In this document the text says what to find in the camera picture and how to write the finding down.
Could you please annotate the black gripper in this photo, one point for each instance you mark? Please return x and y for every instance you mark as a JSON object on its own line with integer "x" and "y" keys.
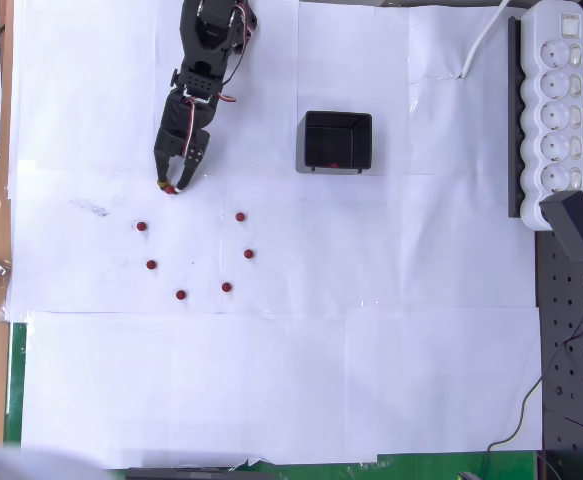
{"x": 171, "y": 143}

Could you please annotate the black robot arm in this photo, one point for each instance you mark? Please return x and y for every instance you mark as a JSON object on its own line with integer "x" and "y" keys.
{"x": 206, "y": 45}

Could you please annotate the black open box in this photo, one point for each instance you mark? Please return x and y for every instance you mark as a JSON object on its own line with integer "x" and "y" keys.
{"x": 343, "y": 150}

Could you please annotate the white paper table cover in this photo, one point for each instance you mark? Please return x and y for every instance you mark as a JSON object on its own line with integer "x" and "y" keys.
{"x": 271, "y": 375}

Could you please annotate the green cutting mat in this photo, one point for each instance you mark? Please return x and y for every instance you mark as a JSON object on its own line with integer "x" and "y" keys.
{"x": 16, "y": 390}

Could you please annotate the flat black device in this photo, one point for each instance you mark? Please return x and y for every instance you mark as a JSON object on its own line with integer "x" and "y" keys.
{"x": 181, "y": 474}

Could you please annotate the grey blurred object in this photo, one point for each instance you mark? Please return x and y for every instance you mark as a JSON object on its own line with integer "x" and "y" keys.
{"x": 21, "y": 465}

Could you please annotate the white power strip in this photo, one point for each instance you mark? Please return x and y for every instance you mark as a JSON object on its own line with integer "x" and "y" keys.
{"x": 553, "y": 130}

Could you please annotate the black power adapter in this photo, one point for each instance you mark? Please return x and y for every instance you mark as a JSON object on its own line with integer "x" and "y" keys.
{"x": 571, "y": 225}

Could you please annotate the black pegboard panel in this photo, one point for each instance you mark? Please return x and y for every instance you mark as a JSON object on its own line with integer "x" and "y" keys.
{"x": 581, "y": 380}

